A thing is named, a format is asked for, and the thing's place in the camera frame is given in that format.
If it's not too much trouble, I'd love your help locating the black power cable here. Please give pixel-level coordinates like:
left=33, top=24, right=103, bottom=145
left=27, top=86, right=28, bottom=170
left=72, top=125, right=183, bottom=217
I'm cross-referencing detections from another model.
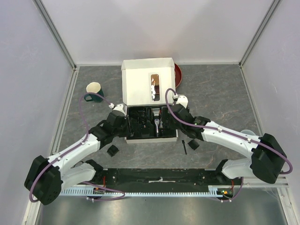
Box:
left=131, top=110, right=146, bottom=120

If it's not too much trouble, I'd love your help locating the black comb guard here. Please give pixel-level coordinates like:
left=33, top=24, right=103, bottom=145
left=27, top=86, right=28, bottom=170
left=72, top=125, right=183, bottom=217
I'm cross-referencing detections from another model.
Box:
left=107, top=145, right=119, bottom=157
left=188, top=139, right=200, bottom=150

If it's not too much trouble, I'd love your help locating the black silver hair clipper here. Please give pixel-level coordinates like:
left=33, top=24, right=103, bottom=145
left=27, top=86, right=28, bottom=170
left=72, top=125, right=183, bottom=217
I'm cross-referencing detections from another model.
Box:
left=152, top=108, right=162, bottom=137

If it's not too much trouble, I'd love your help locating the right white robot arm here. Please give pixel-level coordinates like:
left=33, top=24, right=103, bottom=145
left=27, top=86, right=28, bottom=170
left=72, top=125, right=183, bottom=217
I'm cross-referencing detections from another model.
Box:
left=167, top=104, right=287, bottom=185

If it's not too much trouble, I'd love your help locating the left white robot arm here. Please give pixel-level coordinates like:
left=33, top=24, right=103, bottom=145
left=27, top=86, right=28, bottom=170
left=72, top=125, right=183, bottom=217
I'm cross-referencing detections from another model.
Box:
left=24, top=110, right=130, bottom=205

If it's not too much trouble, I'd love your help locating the black plastic tray insert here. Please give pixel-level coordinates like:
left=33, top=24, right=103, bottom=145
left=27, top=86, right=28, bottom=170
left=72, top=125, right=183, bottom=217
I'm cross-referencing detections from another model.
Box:
left=127, top=105, right=178, bottom=141

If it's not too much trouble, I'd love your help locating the black cleaning brush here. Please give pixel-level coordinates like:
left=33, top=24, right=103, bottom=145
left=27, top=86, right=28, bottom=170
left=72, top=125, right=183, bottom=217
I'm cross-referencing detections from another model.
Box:
left=182, top=140, right=187, bottom=155

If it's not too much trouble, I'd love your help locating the red bowl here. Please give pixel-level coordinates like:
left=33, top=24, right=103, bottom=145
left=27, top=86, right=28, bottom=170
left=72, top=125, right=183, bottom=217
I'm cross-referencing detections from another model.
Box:
left=174, top=64, right=182, bottom=88

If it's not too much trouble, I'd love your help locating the dark green mug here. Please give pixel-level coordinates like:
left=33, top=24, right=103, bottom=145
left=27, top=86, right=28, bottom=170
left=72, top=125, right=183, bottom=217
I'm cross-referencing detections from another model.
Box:
left=84, top=82, right=104, bottom=103

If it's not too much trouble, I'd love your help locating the white cardboard clipper box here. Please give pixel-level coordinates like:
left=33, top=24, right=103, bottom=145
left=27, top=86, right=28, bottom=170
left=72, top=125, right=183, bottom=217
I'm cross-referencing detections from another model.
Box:
left=121, top=57, right=179, bottom=144

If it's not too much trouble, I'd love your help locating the clear plastic measuring cup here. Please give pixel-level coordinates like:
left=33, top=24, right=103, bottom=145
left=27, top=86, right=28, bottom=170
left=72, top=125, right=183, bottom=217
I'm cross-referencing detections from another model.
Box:
left=241, top=129, right=255, bottom=135

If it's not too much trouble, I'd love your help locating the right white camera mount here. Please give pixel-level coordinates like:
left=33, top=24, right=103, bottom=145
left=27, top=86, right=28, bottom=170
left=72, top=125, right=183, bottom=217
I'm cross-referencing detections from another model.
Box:
left=172, top=94, right=188, bottom=108

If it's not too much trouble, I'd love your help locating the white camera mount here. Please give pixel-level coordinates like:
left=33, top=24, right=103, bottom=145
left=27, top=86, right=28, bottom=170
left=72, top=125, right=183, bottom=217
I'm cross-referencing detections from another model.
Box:
left=109, top=103, right=126, bottom=116
left=172, top=94, right=188, bottom=108

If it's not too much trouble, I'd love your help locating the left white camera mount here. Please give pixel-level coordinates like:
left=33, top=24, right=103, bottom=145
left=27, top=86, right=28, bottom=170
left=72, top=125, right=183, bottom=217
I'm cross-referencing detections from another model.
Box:
left=109, top=103, right=126, bottom=116

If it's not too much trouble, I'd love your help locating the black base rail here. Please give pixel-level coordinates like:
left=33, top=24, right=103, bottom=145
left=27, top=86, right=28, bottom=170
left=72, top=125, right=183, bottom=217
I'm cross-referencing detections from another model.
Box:
left=91, top=168, right=241, bottom=192

